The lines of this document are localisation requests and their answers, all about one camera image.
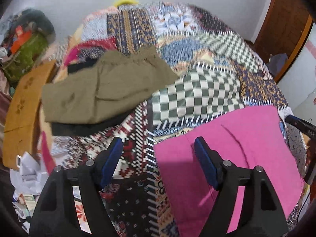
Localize pink pants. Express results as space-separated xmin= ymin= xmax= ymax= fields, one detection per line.
xmin=154 ymin=105 xmax=303 ymax=236

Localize white crumpled cloth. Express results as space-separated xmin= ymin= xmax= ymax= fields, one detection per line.
xmin=10 ymin=152 xmax=49 ymax=195

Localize black garment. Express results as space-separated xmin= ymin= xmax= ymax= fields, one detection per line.
xmin=51 ymin=58 xmax=133 ymax=136

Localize wooden lap desk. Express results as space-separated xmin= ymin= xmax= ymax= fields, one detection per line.
xmin=3 ymin=60 xmax=56 ymax=170

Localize patchwork bed quilt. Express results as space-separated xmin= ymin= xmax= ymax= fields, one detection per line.
xmin=49 ymin=2 xmax=306 ymax=236

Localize brown wooden door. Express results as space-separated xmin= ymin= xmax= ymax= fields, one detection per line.
xmin=254 ymin=0 xmax=313 ymax=82

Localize olive green pants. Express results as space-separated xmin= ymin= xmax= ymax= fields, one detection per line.
xmin=42 ymin=45 xmax=178 ymax=124

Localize green storage bag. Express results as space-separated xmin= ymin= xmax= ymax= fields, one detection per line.
xmin=1 ymin=33 xmax=48 ymax=86

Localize orange box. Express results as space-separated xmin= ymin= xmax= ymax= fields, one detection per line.
xmin=10 ymin=31 xmax=32 ymax=54

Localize grey plush toy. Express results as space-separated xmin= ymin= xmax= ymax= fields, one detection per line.
xmin=16 ymin=9 xmax=56 ymax=43

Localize yellow foam ring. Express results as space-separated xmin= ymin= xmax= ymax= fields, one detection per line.
xmin=112 ymin=0 xmax=140 ymax=8

